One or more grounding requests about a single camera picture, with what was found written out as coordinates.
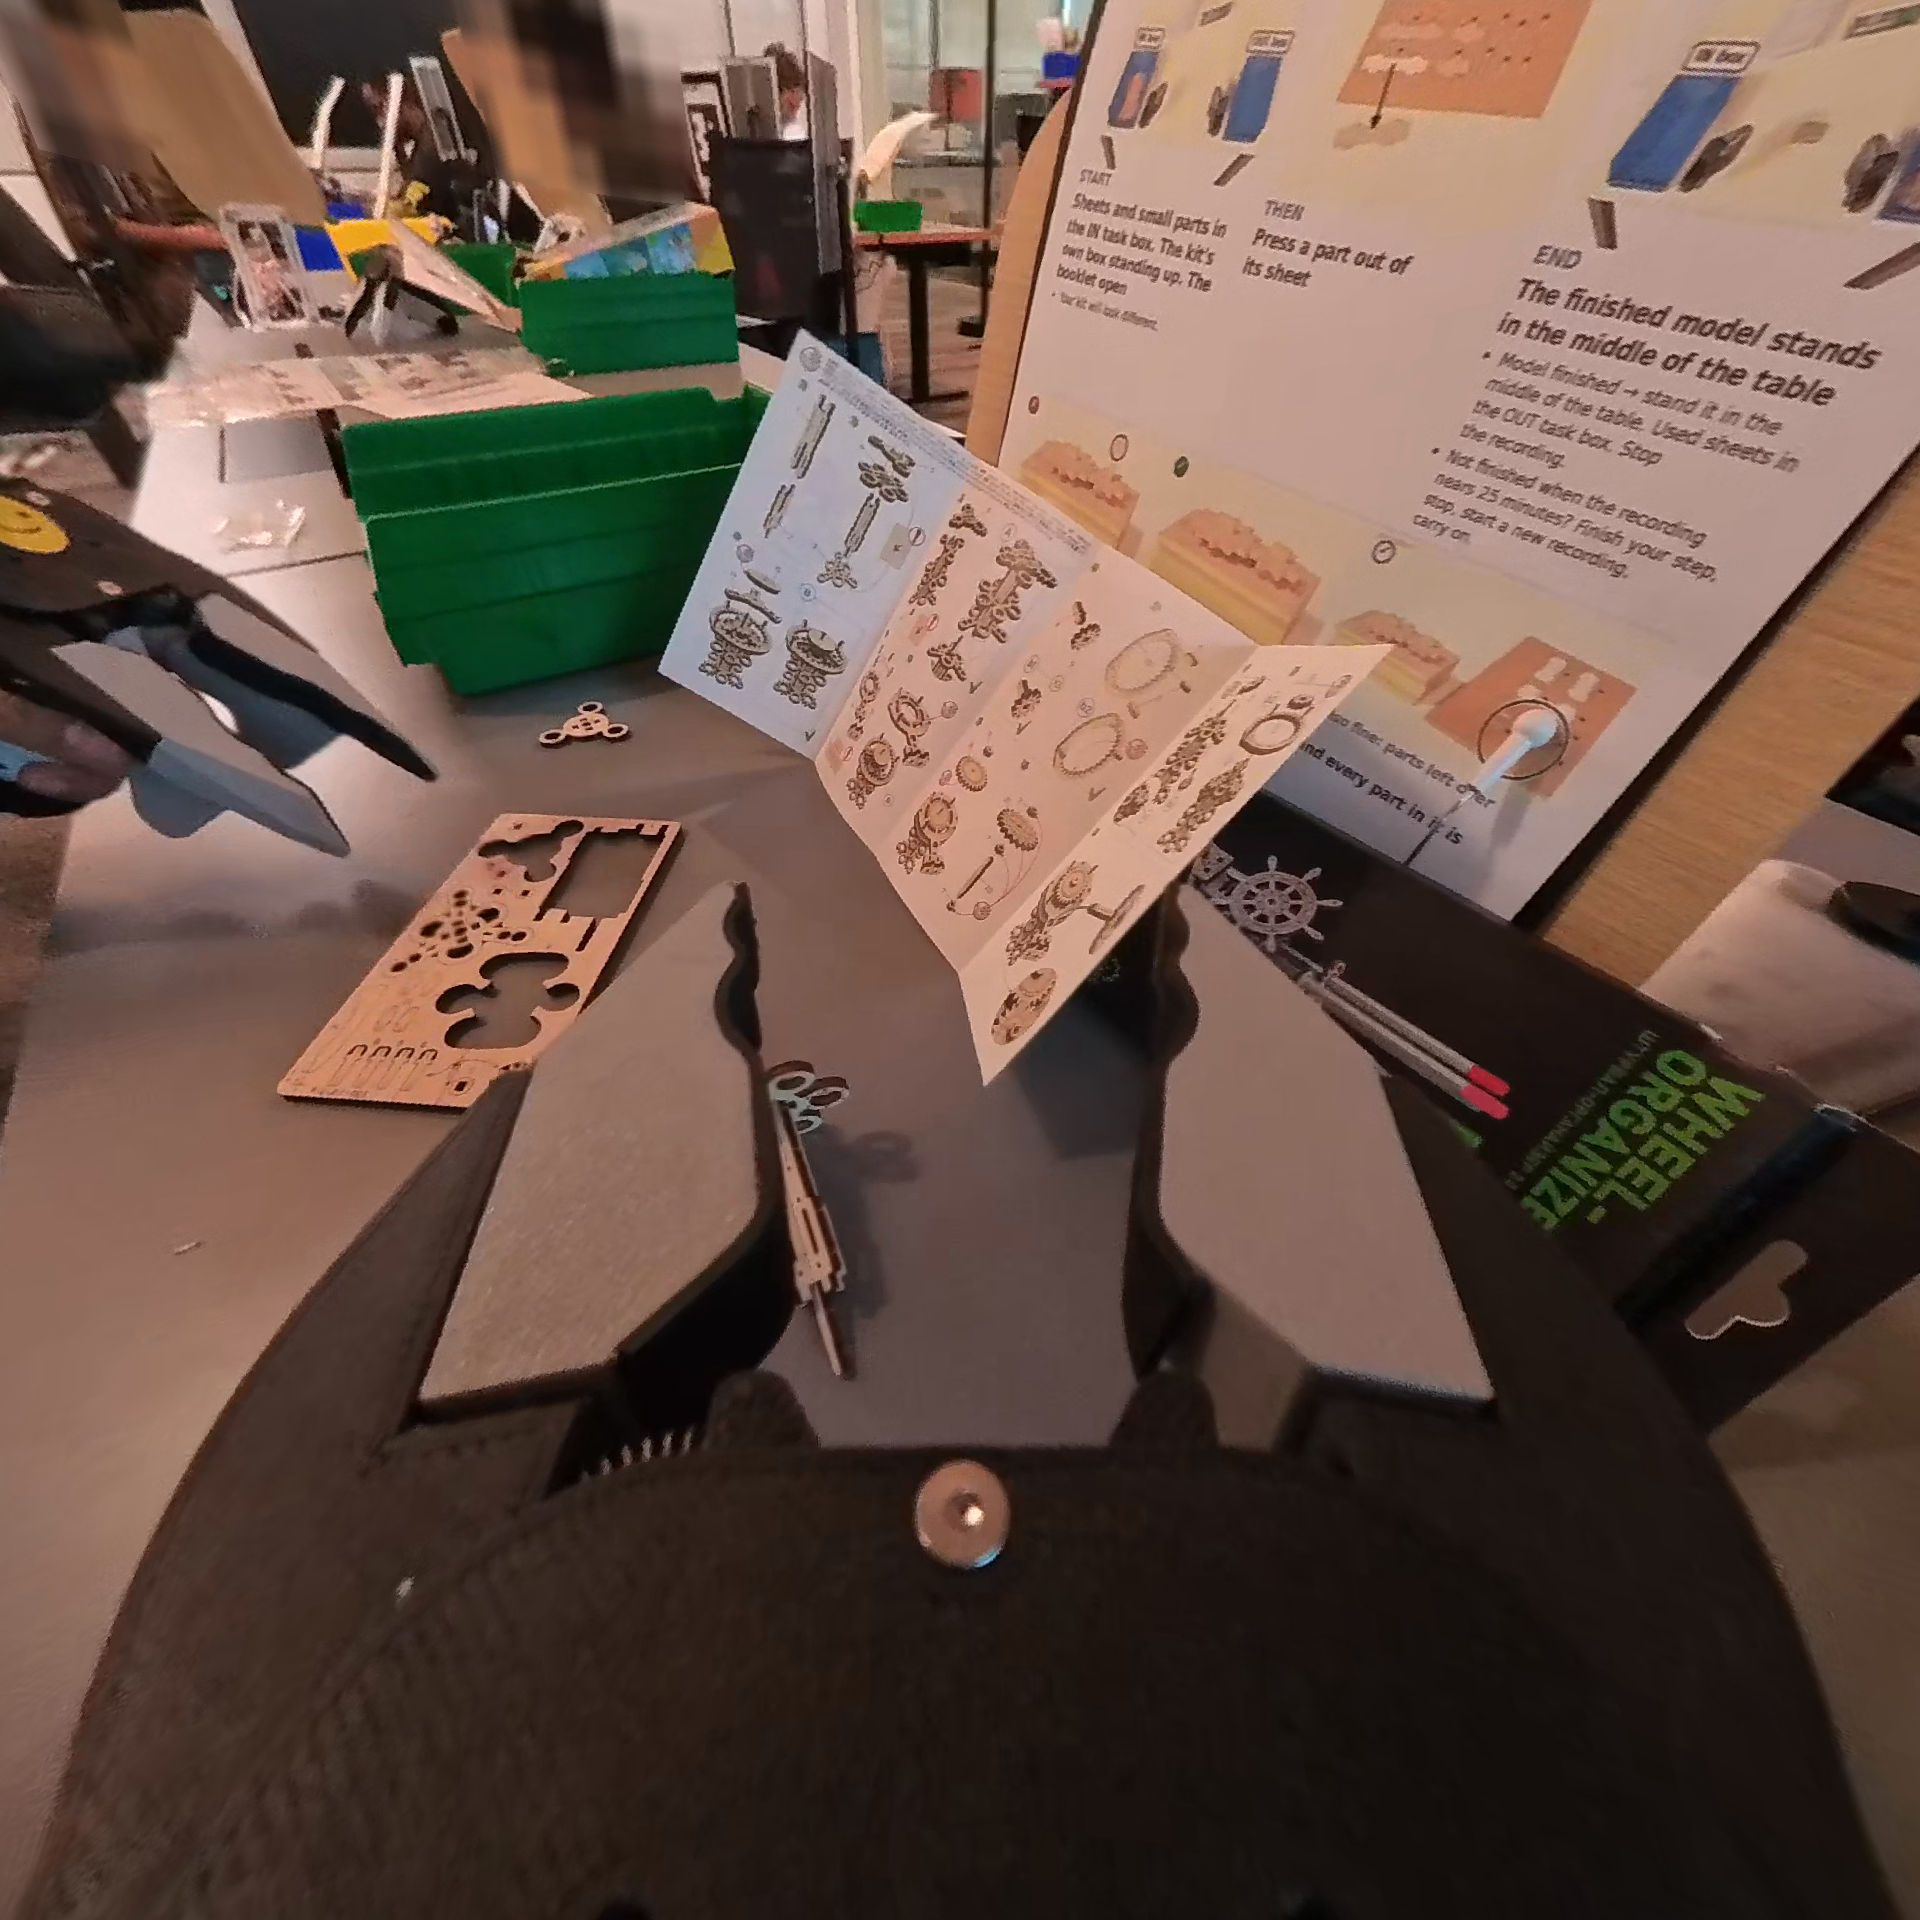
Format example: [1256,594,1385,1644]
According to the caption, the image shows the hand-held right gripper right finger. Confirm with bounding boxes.
[1122,883,1501,1454]

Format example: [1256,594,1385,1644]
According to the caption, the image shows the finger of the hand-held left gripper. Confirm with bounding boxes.
[49,643,356,860]
[147,579,442,785]

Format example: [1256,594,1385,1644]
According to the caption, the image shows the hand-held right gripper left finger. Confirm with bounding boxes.
[417,883,797,1426]

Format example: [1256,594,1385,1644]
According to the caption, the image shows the laser-cut wooden parts sheet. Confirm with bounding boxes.
[276,813,684,1116]

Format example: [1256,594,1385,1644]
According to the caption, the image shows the person's left hand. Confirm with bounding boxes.
[0,702,147,822]

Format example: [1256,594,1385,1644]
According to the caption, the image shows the printed paper sheets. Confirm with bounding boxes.
[152,348,590,430]

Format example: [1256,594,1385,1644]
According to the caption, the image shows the black cardboard kit box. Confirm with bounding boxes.
[1178,796,1920,1434]

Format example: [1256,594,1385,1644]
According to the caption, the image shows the clear acrylic stand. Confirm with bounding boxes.
[222,202,321,335]

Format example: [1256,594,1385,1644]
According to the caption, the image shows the yellow and blue plastic box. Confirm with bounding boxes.
[293,217,437,278]

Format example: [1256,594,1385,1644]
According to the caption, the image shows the brown cardboard sheet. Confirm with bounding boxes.
[129,0,330,227]

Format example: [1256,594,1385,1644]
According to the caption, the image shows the beige upholstered seat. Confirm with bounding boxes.
[1641,857,1920,1121]

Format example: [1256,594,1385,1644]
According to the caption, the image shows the colourful picture box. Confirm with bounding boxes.
[525,202,736,287]

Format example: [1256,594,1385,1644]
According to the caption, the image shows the folded paper instruction booklet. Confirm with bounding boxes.
[657,329,1393,1085]

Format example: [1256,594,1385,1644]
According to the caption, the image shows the black monitor cart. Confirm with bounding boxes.
[704,53,860,324]

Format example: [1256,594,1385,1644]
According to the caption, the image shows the background table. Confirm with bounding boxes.
[854,222,1004,409]

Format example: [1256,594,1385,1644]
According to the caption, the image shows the instruction poster board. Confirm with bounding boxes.
[966,0,1920,963]

